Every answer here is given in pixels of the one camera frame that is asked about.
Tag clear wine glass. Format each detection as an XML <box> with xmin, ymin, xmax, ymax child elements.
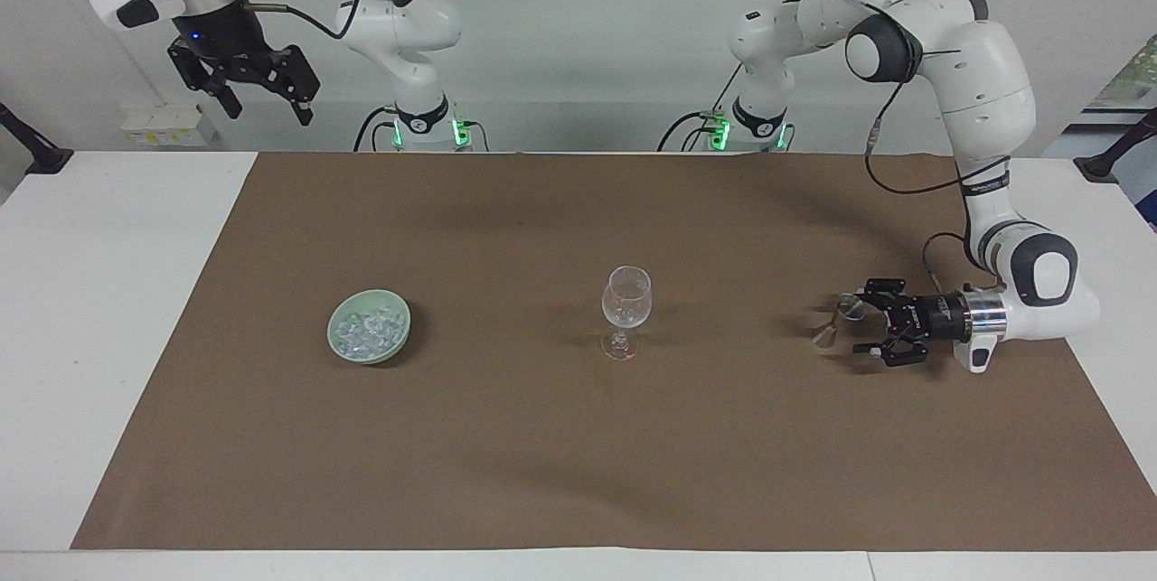
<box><xmin>600</xmin><ymin>266</ymin><xmax>654</xmax><ymax>361</ymax></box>

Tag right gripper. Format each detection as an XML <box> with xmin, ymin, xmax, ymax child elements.
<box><xmin>168</xmin><ymin>0</ymin><xmax>321</xmax><ymax>127</ymax></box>

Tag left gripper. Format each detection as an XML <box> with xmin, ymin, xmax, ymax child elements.
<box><xmin>851</xmin><ymin>277</ymin><xmax>972</xmax><ymax>369</ymax></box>

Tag clear ice cubes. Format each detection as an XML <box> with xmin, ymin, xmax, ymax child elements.
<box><xmin>332</xmin><ymin>312</ymin><xmax>403</xmax><ymax>356</ymax></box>

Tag black stand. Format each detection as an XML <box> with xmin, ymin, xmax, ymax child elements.
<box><xmin>1073</xmin><ymin>107</ymin><xmax>1157</xmax><ymax>185</ymax></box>
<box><xmin>0</xmin><ymin>101</ymin><xmax>75</xmax><ymax>176</ymax></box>

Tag pale green bowl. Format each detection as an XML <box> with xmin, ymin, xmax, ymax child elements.
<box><xmin>326</xmin><ymin>289</ymin><xmax>413</xmax><ymax>367</ymax></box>

